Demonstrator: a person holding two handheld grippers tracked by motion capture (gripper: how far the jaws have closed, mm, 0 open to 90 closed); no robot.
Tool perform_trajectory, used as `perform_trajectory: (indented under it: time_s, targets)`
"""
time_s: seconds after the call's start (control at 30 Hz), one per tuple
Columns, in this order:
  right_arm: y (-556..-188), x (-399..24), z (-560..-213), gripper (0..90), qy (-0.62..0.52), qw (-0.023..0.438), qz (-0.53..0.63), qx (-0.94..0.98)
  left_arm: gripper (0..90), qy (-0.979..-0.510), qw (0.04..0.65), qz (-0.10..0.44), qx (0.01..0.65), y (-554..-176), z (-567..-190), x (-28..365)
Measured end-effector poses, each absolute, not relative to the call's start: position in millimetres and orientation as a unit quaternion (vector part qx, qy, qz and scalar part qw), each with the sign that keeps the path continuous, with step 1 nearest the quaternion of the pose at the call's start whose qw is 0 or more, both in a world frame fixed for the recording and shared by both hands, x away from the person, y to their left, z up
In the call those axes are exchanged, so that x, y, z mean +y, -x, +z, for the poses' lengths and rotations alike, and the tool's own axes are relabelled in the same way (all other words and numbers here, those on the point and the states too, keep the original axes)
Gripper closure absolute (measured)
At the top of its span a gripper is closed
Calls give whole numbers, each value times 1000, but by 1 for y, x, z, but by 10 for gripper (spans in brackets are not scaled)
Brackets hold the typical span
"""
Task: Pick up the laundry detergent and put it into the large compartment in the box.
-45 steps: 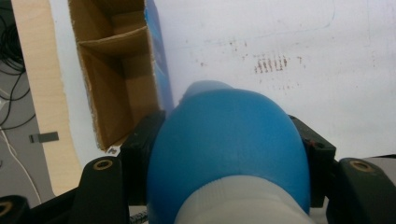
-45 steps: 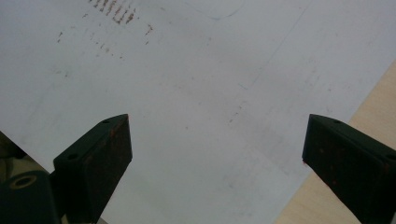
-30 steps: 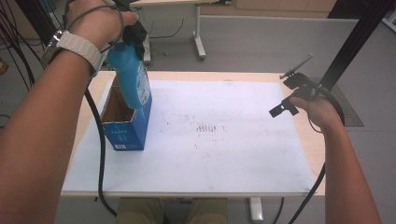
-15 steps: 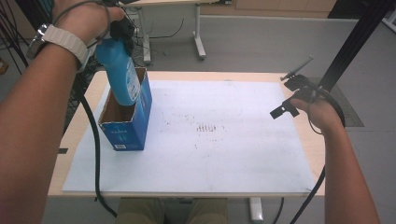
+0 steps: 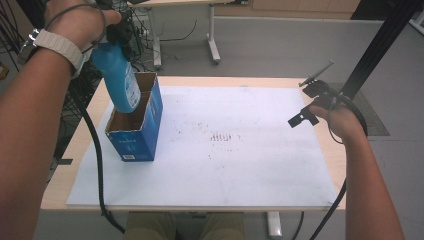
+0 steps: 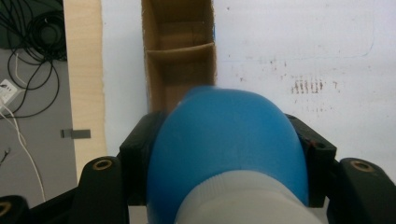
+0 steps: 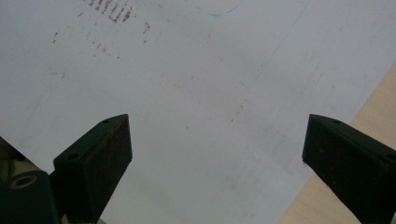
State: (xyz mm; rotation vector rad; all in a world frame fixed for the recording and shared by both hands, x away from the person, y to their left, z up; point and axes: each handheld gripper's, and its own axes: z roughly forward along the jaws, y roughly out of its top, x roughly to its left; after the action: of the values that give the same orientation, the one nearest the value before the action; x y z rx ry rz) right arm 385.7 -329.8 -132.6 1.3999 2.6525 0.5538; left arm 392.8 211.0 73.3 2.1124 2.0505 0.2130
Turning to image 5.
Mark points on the black metal frame post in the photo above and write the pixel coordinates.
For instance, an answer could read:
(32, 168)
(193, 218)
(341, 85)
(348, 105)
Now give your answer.
(383, 43)
(31, 10)

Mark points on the blue cardboard box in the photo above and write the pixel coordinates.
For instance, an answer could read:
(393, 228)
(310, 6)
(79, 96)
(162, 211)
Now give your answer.
(140, 136)

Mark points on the wristwatch with beige band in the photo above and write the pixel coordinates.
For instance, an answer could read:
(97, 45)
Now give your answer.
(60, 46)

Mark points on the person's right hand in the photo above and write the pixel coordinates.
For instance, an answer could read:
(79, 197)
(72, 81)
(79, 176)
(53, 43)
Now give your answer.
(343, 121)

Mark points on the black tape strip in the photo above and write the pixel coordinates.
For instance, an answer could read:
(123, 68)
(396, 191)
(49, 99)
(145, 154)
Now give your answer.
(65, 161)

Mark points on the person's left leg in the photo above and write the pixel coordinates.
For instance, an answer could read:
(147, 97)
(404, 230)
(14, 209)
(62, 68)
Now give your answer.
(150, 226)

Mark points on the dark floor mat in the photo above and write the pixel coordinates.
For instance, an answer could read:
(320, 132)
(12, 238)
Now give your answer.
(375, 120)

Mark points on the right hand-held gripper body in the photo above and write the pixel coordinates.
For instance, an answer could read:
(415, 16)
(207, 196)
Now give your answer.
(320, 90)

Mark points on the desk with white legs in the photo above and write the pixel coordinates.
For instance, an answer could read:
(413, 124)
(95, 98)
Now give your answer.
(213, 40)

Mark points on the person's right leg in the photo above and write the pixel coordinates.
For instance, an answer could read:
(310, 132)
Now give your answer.
(221, 226)

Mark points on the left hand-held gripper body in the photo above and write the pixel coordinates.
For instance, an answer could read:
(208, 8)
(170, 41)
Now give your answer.
(104, 4)

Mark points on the person's leg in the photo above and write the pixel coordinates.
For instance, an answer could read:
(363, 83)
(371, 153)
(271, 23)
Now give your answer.
(221, 226)
(150, 226)

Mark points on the white paper sheet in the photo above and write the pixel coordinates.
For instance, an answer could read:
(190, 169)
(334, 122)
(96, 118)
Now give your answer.
(233, 166)

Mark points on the white table leg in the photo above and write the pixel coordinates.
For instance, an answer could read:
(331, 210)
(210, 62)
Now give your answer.
(274, 225)

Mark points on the person's left hand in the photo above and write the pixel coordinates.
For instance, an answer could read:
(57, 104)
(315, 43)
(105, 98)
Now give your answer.
(76, 23)

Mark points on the blue bottle with white cap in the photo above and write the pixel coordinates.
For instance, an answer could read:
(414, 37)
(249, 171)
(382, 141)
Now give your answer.
(120, 80)

